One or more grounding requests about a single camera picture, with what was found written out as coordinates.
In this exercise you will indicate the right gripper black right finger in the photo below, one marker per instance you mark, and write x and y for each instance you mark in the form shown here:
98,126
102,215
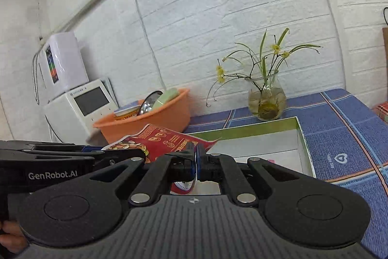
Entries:
224,170

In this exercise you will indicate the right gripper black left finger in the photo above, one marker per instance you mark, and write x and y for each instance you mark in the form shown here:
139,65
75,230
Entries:
162,174

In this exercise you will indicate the red snack packet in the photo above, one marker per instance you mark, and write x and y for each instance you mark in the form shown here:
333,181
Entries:
156,141

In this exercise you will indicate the person's left hand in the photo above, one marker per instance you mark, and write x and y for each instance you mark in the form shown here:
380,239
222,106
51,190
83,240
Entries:
12,238

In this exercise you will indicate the orange plastic basin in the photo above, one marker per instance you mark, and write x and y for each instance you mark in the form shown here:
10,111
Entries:
175,115

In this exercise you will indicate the white appliance with screen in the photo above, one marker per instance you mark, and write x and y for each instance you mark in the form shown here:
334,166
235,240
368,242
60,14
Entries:
71,116

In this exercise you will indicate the steel bowl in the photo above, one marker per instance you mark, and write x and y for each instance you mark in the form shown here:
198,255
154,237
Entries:
149,102

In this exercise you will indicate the green plate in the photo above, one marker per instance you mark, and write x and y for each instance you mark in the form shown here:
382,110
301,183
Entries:
166,97

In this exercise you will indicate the stacked ceramic bowls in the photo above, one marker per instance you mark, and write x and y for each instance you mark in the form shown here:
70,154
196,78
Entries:
127,111

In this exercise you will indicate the green cardboard box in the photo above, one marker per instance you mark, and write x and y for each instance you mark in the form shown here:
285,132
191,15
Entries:
281,142

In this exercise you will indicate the glass vase with flowers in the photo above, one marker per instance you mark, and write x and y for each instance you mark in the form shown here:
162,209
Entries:
260,69

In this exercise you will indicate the white water purifier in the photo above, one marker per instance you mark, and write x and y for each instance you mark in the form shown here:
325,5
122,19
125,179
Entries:
59,65

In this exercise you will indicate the blue plaid tablecloth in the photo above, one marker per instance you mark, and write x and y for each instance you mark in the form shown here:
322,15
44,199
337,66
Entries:
339,213

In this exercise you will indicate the red plaid cloth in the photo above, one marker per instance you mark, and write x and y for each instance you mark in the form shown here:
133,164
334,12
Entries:
381,110

